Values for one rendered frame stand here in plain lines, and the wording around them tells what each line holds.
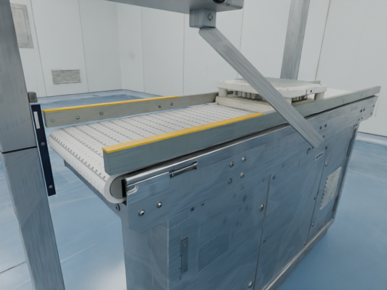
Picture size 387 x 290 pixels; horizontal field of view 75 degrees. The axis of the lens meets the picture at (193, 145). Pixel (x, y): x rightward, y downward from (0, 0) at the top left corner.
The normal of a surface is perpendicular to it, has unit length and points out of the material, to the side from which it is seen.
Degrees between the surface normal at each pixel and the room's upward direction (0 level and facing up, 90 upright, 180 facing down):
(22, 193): 90
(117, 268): 0
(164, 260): 90
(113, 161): 90
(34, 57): 90
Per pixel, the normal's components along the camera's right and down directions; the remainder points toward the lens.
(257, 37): -0.65, 0.24
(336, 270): 0.03, -0.94
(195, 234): 0.69, 0.26
